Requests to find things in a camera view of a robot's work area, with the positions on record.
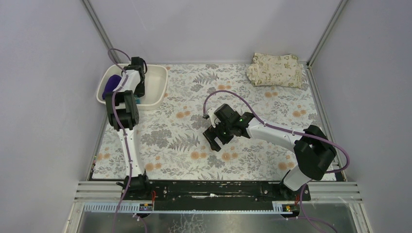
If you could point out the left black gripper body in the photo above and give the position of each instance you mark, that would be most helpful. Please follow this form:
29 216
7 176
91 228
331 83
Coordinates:
138 78

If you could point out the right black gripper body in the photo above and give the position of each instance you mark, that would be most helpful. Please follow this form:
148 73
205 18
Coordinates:
217 132

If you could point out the purple towel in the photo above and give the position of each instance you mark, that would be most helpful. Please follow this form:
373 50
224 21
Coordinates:
111 84

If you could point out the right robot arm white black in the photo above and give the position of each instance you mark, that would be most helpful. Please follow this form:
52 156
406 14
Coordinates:
312 149

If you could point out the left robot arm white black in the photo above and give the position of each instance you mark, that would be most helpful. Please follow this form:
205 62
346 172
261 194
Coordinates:
120 96

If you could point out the white rectangular basin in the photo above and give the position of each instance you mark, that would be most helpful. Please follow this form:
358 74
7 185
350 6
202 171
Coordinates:
156 80

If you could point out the floral patterned table mat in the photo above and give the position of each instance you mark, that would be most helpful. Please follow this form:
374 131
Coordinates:
172 142

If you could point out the cream patterned folded towel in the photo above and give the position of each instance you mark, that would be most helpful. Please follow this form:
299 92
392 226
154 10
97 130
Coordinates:
269 70

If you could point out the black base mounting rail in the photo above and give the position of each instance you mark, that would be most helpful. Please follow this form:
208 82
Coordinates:
178 195

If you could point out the white cable duct strip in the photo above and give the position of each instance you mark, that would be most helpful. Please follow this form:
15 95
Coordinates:
111 207

